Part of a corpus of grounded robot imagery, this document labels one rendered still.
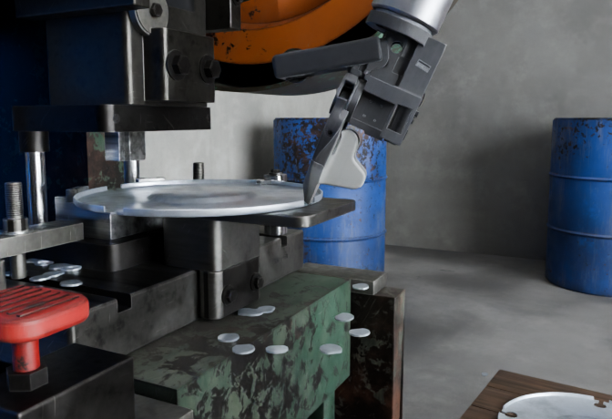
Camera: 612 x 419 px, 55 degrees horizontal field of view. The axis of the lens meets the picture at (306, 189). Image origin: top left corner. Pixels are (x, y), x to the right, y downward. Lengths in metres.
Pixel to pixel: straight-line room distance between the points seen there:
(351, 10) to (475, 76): 2.99
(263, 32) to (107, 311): 0.62
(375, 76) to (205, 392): 0.35
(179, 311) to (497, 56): 3.44
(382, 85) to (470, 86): 3.36
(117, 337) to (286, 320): 0.19
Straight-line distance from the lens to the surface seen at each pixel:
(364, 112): 0.61
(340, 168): 0.62
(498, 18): 3.97
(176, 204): 0.66
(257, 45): 1.06
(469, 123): 3.95
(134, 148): 0.77
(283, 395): 0.72
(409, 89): 0.62
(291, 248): 0.88
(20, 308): 0.40
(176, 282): 0.66
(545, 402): 1.24
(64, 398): 0.42
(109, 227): 0.72
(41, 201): 0.78
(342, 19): 0.99
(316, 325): 0.77
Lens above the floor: 0.87
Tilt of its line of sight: 7 degrees down
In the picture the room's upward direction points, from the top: straight up
